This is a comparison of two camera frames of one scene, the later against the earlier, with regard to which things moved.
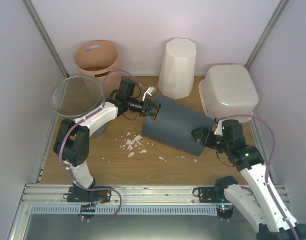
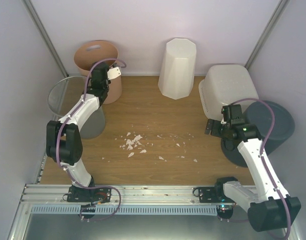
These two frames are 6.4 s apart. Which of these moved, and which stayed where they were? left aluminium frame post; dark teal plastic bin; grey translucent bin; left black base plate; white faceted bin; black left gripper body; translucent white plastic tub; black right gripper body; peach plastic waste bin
Moved: dark teal plastic bin; black right gripper body; black left gripper body
Stayed: translucent white plastic tub; peach plastic waste bin; left aluminium frame post; white faceted bin; grey translucent bin; left black base plate
